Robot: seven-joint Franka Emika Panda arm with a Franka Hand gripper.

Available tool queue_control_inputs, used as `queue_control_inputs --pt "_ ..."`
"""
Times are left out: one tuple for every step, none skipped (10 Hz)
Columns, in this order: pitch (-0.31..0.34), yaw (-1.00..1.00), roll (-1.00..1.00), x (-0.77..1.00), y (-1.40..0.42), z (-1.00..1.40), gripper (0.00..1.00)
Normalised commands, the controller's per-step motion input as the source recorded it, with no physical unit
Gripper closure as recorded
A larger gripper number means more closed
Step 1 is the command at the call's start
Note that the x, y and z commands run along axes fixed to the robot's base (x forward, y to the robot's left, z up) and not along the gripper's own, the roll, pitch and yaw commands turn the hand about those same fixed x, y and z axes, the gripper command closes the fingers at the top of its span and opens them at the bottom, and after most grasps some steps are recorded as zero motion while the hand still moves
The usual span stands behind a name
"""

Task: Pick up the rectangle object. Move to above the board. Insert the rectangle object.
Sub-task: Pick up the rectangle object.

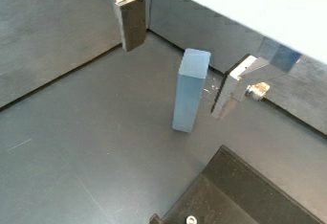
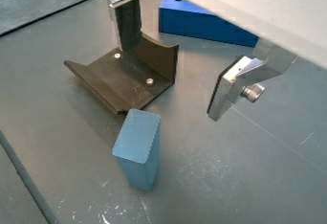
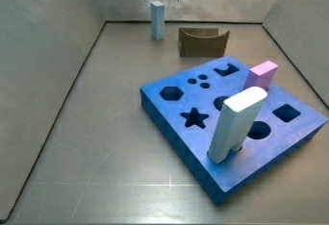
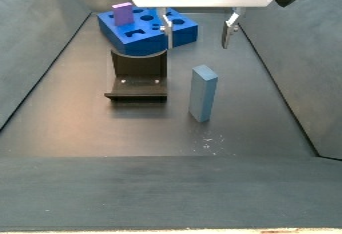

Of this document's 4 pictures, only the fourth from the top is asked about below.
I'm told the light blue rectangular block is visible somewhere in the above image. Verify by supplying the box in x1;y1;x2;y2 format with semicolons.
189;65;218;122

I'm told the black curved stand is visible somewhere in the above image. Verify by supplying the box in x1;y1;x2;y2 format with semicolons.
105;49;167;102

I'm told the purple rectangular block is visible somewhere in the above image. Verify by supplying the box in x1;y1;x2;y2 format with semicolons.
113;2;134;26

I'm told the blue shape sorter board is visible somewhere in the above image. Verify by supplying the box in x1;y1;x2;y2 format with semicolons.
98;7;198;56

